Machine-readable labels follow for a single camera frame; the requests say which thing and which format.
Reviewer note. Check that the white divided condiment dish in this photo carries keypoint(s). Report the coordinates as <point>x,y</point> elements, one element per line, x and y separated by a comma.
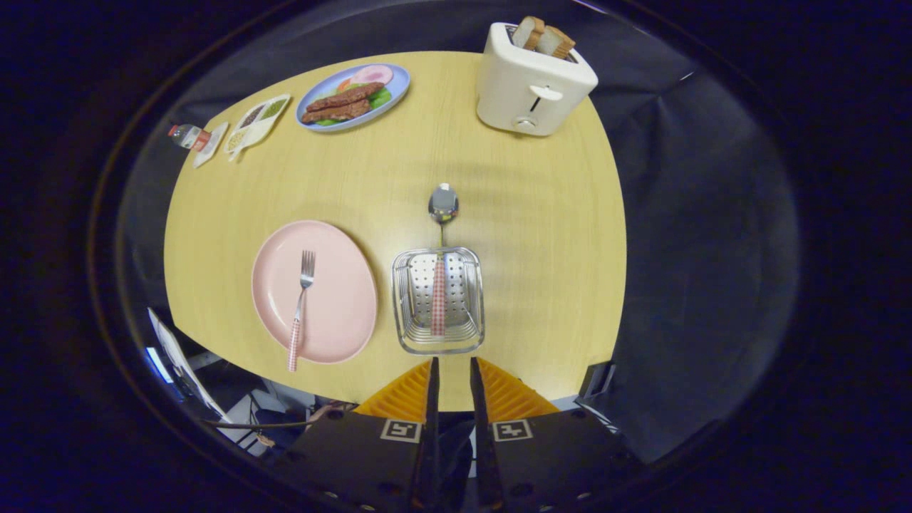
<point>260,121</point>

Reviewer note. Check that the blue plate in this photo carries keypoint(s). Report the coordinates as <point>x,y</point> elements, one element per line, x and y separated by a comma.
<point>320,85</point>

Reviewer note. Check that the pink ham slice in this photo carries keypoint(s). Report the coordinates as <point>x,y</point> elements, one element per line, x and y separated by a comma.
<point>372,74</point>

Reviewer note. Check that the pink plate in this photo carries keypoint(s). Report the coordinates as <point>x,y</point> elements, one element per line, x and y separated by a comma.
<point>342,299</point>

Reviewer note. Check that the metal perforated basket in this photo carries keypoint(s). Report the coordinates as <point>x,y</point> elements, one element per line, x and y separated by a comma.
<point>410,299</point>

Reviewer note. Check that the toast bread slice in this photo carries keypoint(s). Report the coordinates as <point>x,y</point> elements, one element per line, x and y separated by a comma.
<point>556,43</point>
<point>527,32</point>

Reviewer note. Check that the green lettuce leaf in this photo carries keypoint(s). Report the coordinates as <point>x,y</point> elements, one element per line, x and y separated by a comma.
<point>382,97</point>

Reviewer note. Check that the white toaster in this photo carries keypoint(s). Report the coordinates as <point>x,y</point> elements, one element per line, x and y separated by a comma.
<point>520,85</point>

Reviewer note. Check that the brown grilled sausages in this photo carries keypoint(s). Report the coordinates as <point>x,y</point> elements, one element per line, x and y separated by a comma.
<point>342,103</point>

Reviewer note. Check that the white square coaster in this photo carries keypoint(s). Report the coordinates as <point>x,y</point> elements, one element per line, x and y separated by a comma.
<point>214,146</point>

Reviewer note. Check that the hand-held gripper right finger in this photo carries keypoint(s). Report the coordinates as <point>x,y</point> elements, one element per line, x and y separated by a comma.
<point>527,463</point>

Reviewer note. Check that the clear plastic water bottle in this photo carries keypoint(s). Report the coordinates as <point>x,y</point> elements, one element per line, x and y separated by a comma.
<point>189,137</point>

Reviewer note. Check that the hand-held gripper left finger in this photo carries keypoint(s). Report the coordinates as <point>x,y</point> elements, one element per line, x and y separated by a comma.
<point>399,463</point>

